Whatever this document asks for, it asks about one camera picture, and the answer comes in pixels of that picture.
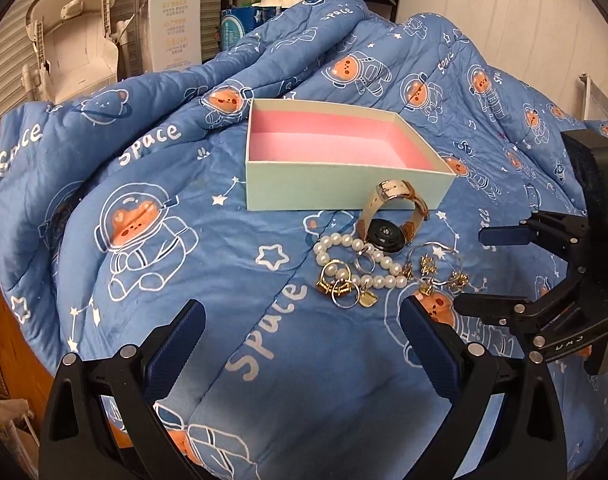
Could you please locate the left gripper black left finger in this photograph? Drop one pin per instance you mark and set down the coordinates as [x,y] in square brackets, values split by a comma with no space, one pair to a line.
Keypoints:
[100,422]

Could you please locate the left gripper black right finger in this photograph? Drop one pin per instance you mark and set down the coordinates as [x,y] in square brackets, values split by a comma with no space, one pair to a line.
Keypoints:
[528,439]

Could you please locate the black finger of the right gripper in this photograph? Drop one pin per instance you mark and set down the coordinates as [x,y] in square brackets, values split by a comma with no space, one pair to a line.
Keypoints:
[563,235]
[564,321]

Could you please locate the rose gold wrist watch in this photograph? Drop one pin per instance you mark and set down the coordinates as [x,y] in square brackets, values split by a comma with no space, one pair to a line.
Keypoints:
[392,217]

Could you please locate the gold snowflake earring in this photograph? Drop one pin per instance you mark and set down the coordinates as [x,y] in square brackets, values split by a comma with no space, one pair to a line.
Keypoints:
[457,281]
[428,266]

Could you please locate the brown wooden furniture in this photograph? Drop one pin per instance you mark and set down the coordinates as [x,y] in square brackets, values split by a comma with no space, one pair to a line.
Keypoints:
[24,375]

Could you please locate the blue space bear quilt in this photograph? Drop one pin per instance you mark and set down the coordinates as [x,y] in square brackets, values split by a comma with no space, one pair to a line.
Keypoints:
[118,208]

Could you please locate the mint box pink lining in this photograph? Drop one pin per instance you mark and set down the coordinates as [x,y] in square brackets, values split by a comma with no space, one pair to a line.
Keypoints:
[310,155]

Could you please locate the cream baby chair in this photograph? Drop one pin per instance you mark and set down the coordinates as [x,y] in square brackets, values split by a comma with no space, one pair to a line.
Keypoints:
[76,46]

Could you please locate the blue tissue pack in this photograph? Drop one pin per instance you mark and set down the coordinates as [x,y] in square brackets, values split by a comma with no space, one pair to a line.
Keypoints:
[237,22]

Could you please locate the white tall cardboard box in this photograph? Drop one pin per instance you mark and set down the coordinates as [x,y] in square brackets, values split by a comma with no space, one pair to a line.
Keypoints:
[174,34]

